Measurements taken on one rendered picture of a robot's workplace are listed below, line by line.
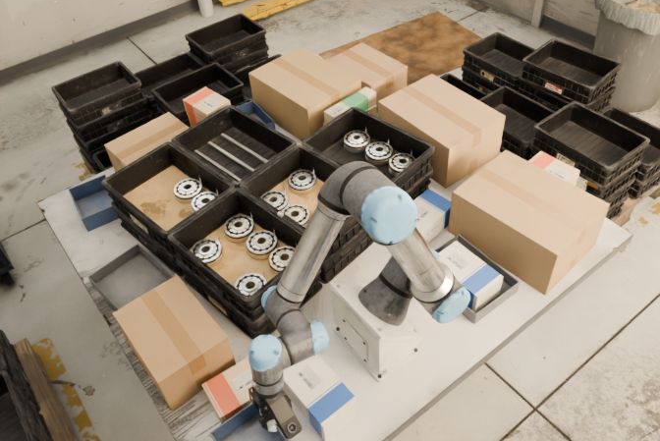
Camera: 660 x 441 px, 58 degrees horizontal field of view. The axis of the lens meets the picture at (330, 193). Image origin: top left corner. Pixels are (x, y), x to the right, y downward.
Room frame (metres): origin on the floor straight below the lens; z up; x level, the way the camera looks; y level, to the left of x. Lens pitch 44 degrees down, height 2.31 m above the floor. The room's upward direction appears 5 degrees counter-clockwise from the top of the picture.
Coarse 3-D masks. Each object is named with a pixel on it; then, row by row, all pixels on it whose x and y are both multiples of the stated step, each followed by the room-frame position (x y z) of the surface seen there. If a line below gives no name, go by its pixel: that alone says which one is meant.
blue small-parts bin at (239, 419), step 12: (252, 408) 0.79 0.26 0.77; (228, 420) 0.75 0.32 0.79; (240, 420) 0.76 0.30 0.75; (252, 420) 0.77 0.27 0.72; (216, 432) 0.73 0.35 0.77; (228, 432) 0.74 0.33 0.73; (240, 432) 0.74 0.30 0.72; (252, 432) 0.74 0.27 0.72; (264, 432) 0.74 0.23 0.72; (276, 432) 0.73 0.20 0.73
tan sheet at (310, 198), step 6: (318, 180) 1.62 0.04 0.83; (276, 186) 1.61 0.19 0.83; (282, 186) 1.60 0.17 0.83; (288, 186) 1.60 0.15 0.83; (318, 186) 1.59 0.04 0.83; (288, 192) 1.57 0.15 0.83; (312, 192) 1.56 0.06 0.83; (318, 192) 1.56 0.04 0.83; (288, 198) 1.53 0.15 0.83; (294, 198) 1.53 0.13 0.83; (300, 198) 1.53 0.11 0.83; (306, 198) 1.53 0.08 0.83; (312, 198) 1.52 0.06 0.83; (312, 204) 1.49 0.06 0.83; (312, 210) 1.46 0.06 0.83
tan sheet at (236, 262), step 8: (224, 224) 1.43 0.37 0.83; (216, 232) 1.40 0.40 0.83; (216, 240) 1.36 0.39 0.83; (224, 240) 1.36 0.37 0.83; (224, 248) 1.32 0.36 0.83; (232, 248) 1.32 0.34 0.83; (240, 248) 1.32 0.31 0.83; (224, 256) 1.29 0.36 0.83; (232, 256) 1.28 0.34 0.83; (240, 256) 1.28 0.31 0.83; (248, 256) 1.28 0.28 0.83; (224, 264) 1.25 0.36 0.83; (232, 264) 1.25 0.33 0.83; (240, 264) 1.25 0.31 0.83; (248, 264) 1.25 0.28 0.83; (256, 264) 1.24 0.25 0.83; (264, 264) 1.24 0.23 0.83; (224, 272) 1.22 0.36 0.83; (232, 272) 1.22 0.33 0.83; (240, 272) 1.22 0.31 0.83; (248, 272) 1.21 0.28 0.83; (256, 272) 1.21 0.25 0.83; (264, 272) 1.21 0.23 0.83; (232, 280) 1.19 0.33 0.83
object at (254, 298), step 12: (240, 192) 1.48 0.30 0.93; (216, 204) 1.43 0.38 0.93; (276, 216) 1.35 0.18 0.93; (180, 228) 1.34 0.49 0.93; (204, 264) 1.18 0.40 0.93; (216, 276) 1.13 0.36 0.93; (276, 276) 1.11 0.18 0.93; (228, 288) 1.08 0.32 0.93; (264, 288) 1.07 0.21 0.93; (240, 300) 1.04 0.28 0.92; (252, 300) 1.03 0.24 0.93
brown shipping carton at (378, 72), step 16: (352, 48) 2.47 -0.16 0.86; (368, 48) 2.46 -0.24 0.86; (336, 64) 2.35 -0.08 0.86; (352, 64) 2.34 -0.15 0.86; (368, 64) 2.33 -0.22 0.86; (384, 64) 2.32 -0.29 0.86; (400, 64) 2.30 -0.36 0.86; (368, 80) 2.20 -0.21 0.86; (384, 80) 2.20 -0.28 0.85; (400, 80) 2.26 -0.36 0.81; (384, 96) 2.20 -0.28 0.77
